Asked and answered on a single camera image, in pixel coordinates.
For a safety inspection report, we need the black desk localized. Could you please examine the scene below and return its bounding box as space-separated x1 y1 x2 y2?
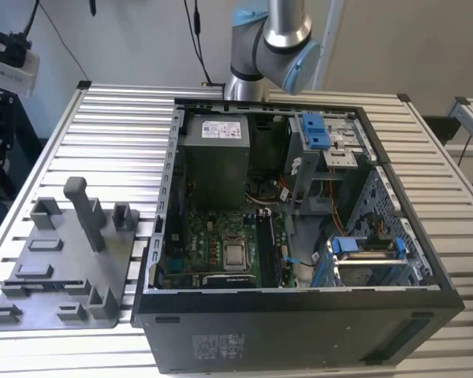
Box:
7 92 48 253

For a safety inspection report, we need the grey parts rack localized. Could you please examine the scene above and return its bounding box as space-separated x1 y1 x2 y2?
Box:
0 176 142 332

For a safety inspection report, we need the grey power supply unit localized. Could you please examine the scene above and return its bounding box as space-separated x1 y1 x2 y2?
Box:
177 113 251 212

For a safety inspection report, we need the green motherboard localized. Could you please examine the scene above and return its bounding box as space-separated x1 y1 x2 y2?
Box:
157 208 300 291

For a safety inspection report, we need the silver CPU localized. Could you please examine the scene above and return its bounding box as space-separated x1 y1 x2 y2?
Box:
225 244 248 267

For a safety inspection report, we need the metal CPU socket cover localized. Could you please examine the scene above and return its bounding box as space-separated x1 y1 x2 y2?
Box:
220 235 251 273

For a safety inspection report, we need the black Nvidia graphics card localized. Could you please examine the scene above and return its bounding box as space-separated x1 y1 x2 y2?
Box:
199 272 259 290

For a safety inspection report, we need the grey metal drive cage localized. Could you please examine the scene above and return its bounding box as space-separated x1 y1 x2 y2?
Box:
284 111 375 216

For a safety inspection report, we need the black open PC case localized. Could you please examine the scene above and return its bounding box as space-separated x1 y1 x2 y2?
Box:
130 96 465 375

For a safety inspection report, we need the hard disk in blue carrier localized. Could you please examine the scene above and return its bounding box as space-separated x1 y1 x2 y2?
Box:
314 235 415 288

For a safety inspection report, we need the perforated metal disk bay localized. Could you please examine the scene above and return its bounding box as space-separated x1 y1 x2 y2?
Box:
345 165 435 285

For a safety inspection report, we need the black box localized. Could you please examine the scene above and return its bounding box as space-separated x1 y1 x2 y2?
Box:
420 115 460 147

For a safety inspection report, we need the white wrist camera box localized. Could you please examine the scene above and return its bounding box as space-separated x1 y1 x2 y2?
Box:
0 50 40 98

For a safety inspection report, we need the black camera bracket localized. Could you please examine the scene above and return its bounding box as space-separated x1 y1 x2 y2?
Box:
0 24 33 69

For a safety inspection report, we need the thin black wall cable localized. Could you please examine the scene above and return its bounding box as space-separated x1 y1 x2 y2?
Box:
39 0 91 83

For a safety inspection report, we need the black camera cable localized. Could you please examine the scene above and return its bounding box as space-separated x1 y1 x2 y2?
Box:
22 0 41 37

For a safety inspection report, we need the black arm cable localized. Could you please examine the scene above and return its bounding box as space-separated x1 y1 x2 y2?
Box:
183 0 226 88

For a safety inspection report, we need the yellow and black wire bundle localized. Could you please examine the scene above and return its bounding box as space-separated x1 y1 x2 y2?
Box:
244 176 300 206

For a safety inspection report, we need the blue plastic drive bracket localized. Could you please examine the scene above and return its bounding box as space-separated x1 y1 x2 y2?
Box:
301 113 332 151

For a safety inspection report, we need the black wire with blue plug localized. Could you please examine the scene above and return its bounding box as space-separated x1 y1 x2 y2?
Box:
282 254 326 269

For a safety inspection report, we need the orange wire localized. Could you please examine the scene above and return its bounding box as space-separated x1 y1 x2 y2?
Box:
327 177 347 237

